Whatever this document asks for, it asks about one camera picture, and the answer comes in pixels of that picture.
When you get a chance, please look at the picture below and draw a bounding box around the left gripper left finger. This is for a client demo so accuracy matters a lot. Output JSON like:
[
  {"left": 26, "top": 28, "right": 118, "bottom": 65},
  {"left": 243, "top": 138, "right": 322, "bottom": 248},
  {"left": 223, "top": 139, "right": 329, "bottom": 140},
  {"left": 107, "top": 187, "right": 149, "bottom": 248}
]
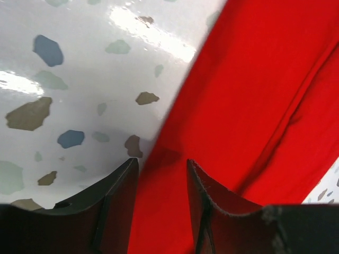
[{"left": 1, "top": 158, "right": 139, "bottom": 253}]

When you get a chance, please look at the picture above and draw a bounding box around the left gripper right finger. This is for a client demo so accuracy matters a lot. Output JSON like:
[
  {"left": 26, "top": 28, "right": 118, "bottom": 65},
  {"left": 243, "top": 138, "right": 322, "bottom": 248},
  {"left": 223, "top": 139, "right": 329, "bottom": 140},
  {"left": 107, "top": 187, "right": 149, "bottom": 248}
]
[{"left": 186, "top": 159, "right": 338, "bottom": 253}]

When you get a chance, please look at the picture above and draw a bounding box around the red t-shirt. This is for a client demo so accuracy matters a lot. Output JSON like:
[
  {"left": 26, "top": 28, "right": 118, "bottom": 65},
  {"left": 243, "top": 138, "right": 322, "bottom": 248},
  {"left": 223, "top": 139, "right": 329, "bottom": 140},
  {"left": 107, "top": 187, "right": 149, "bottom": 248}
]
[{"left": 128, "top": 1, "right": 338, "bottom": 253}]

